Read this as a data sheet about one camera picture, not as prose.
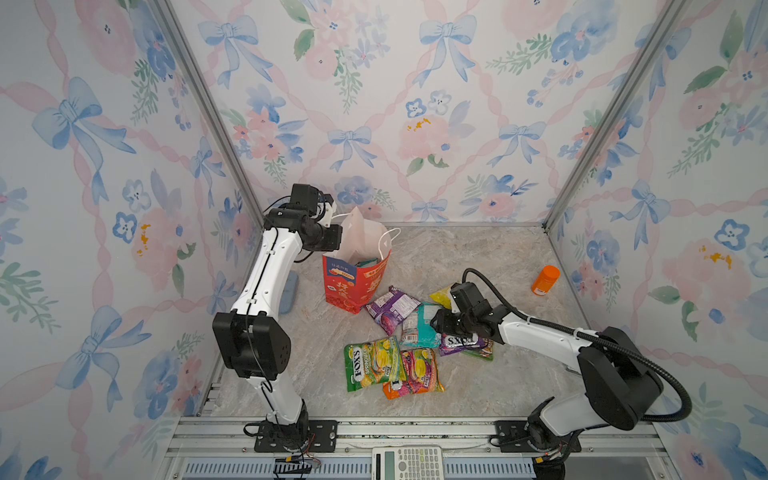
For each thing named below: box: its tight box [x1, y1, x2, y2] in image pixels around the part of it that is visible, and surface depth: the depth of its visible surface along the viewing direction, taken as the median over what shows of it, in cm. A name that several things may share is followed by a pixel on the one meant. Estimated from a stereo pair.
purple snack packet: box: [365, 285, 422, 336], surface depth 95 cm
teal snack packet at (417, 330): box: [401, 302, 444, 349], surface depth 91 cm
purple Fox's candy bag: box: [439, 333, 487, 357], surface depth 89 cm
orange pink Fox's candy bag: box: [382, 348, 446, 400], surface depth 83 cm
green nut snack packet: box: [462, 338, 494, 361], surface depth 89 cm
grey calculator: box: [371, 446, 445, 480], surface depth 71 cm
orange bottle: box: [532, 265, 561, 296], surface depth 97 cm
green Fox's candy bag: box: [344, 336, 401, 392], surface depth 85 cm
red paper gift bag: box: [322, 206, 401, 315], surface depth 88 cm
